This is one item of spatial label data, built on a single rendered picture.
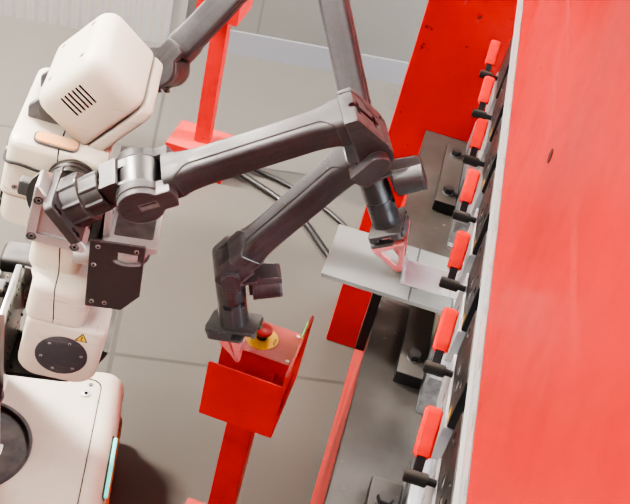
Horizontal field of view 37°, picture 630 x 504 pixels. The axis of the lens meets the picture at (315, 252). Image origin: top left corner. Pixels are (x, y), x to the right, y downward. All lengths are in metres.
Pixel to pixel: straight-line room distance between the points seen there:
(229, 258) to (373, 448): 0.43
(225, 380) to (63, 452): 0.62
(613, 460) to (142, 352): 2.52
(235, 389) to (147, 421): 0.96
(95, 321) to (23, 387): 0.62
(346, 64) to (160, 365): 1.47
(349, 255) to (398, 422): 0.36
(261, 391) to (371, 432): 0.26
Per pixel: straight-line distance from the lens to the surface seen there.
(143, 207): 1.51
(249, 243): 1.64
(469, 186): 1.64
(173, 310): 3.16
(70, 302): 1.85
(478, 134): 1.81
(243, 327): 1.81
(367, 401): 1.77
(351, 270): 1.85
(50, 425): 2.42
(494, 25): 2.54
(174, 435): 2.79
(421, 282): 1.87
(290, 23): 4.76
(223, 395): 1.90
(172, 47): 1.84
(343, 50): 1.78
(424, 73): 2.61
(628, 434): 0.55
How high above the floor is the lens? 2.12
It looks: 37 degrees down
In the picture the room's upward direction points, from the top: 15 degrees clockwise
